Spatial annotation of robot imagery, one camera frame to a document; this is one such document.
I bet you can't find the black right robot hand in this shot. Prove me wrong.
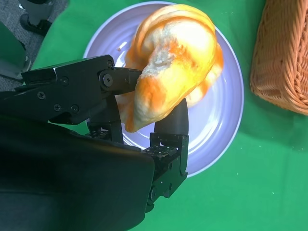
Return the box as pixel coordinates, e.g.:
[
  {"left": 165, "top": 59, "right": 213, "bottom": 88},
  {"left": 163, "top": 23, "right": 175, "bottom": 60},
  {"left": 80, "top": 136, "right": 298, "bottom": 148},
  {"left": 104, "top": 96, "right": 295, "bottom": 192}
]
[{"left": 0, "top": 54, "right": 190, "bottom": 231}]

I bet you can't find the lavender plate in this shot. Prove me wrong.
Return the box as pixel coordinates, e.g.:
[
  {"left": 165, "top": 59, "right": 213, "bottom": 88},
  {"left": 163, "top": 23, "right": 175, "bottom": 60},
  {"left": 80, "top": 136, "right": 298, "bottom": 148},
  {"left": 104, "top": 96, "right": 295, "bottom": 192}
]
[{"left": 83, "top": 1, "right": 245, "bottom": 179}]

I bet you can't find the orange wicker basket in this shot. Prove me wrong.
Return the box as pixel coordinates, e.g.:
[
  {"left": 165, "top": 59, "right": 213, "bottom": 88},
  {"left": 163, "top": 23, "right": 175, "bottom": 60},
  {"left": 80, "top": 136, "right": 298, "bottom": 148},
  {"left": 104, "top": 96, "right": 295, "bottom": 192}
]
[{"left": 249, "top": 0, "right": 308, "bottom": 114}]

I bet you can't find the orange striped bread bun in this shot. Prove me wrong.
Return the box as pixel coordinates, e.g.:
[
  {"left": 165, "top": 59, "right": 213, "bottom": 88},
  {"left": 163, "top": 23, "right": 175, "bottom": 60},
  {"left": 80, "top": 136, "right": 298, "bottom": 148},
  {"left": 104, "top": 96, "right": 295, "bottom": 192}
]
[
  {"left": 119, "top": 3, "right": 218, "bottom": 133},
  {"left": 187, "top": 43, "right": 225, "bottom": 108}
]

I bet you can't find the grey black stand foot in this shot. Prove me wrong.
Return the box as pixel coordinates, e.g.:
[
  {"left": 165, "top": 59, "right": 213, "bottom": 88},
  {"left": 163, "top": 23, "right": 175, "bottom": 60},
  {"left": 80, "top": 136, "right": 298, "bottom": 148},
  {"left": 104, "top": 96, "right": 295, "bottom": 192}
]
[{"left": 18, "top": 0, "right": 53, "bottom": 37}]

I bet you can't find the green tablecloth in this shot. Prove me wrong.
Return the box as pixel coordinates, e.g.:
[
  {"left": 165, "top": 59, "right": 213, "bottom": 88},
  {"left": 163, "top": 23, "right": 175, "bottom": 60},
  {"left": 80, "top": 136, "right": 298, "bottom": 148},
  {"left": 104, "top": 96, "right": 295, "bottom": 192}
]
[{"left": 31, "top": 0, "right": 308, "bottom": 231}]

